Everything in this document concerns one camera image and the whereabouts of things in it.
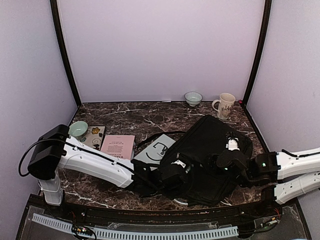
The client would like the black student bag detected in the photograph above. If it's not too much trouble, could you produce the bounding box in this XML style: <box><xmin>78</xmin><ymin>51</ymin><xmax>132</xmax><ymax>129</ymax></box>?
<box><xmin>136</xmin><ymin>114</ymin><xmax>254</xmax><ymax>207</ymax></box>

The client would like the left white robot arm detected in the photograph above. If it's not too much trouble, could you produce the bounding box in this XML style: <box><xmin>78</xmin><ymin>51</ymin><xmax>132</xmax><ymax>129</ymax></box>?
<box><xmin>18</xmin><ymin>124</ymin><xmax>174</xmax><ymax>218</ymax></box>

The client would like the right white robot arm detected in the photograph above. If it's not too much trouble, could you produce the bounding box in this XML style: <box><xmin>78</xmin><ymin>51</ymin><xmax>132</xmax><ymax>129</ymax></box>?
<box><xmin>204</xmin><ymin>131</ymin><xmax>320</xmax><ymax>217</ymax></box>

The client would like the grey notebook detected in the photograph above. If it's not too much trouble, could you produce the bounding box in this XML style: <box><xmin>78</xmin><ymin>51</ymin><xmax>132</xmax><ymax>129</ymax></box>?
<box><xmin>133</xmin><ymin>133</ymin><xmax>176</xmax><ymax>165</ymax></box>

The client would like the pink book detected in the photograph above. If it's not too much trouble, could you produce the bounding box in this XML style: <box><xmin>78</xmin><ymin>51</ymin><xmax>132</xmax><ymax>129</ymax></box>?
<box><xmin>100</xmin><ymin>135</ymin><xmax>136</xmax><ymax>160</ymax></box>

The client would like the cream mug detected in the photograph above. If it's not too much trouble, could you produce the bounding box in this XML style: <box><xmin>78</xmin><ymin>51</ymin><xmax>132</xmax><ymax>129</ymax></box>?
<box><xmin>211</xmin><ymin>93</ymin><xmax>236</xmax><ymax>120</ymax></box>

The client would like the small white bowl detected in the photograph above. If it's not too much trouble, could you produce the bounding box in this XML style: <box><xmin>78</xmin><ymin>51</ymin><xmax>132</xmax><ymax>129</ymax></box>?
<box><xmin>184</xmin><ymin>91</ymin><xmax>203</xmax><ymax>107</ymax></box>

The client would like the floral placemat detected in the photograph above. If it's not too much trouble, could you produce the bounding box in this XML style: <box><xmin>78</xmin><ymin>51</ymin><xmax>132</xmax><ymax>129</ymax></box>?
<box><xmin>80</xmin><ymin>125</ymin><xmax>106</xmax><ymax>151</ymax></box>

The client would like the green bowl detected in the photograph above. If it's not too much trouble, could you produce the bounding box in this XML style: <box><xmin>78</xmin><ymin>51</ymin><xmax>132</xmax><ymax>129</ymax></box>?
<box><xmin>68</xmin><ymin>121</ymin><xmax>88</xmax><ymax>140</ymax></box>

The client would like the black front table rail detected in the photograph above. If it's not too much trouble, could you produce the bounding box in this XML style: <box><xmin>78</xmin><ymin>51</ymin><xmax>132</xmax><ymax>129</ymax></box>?
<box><xmin>27</xmin><ymin>194</ymin><xmax>283</xmax><ymax>225</ymax></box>

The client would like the white cable duct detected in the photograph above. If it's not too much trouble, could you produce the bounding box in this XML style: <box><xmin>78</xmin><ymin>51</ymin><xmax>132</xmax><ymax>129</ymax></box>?
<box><xmin>31</xmin><ymin>213</ymin><xmax>239</xmax><ymax>240</ymax></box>

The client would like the right black frame post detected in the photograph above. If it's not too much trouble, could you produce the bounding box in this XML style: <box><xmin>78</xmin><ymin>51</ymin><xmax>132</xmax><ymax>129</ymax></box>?
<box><xmin>242</xmin><ymin>0</ymin><xmax>272</xmax><ymax>107</ymax></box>

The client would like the black frame post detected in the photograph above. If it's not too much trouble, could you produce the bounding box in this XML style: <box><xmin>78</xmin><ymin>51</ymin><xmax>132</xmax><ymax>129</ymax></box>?
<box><xmin>49</xmin><ymin>0</ymin><xmax>82</xmax><ymax>108</ymax></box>
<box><xmin>242</xmin><ymin>0</ymin><xmax>272</xmax><ymax>107</ymax></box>

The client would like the left black frame post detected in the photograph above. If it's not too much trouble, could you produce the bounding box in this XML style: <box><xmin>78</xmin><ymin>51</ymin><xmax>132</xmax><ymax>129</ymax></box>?
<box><xmin>49</xmin><ymin>0</ymin><xmax>82</xmax><ymax>108</ymax></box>

